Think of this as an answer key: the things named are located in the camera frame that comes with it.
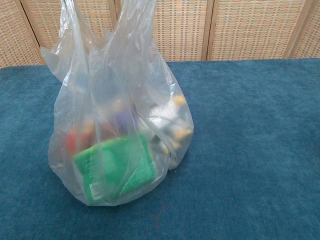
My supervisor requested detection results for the silver yellow snack pouch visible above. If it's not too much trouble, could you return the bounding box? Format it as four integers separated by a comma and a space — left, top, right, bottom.
146, 94, 195, 161

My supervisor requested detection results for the red orange packet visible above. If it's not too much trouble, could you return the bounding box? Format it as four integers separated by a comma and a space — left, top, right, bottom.
64, 130, 78, 156

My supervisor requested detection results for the clear plastic shopping bag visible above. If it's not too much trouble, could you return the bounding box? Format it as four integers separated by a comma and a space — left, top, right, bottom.
39, 0, 196, 207

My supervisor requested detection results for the blue carpet table cover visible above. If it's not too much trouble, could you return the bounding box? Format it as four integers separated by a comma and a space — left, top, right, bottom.
0, 58, 320, 240

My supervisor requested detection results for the green box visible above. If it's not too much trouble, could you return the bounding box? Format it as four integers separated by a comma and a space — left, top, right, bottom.
72, 134, 159, 202

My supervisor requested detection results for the purple brown snack packet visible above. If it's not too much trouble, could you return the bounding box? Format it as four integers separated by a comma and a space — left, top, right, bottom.
94, 106, 135, 137

